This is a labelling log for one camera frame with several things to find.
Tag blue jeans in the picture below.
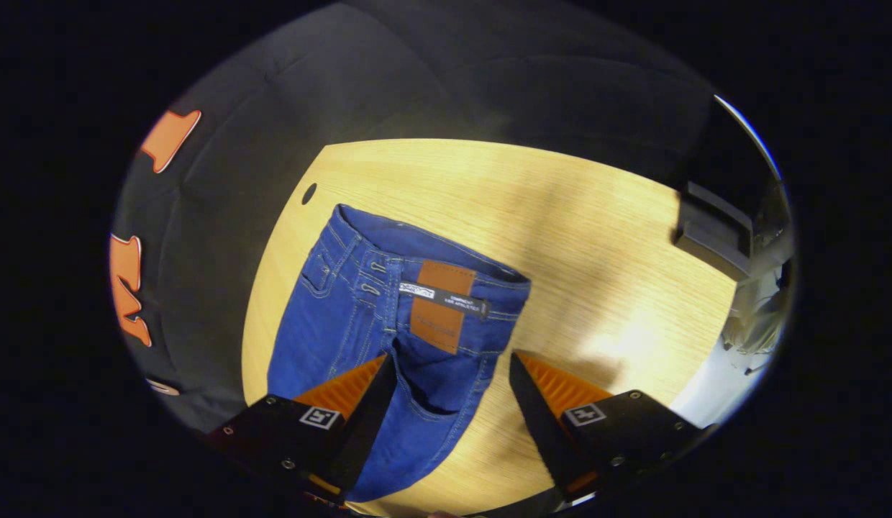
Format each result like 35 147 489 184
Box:
266 204 532 503

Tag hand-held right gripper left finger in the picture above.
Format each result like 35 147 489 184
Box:
201 351 398 504

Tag grey stepped block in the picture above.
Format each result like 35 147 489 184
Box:
673 180 755 281

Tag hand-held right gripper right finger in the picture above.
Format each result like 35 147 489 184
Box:
509 350 706 504

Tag pale crumpled cloth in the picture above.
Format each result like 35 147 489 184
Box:
721 263 786 355

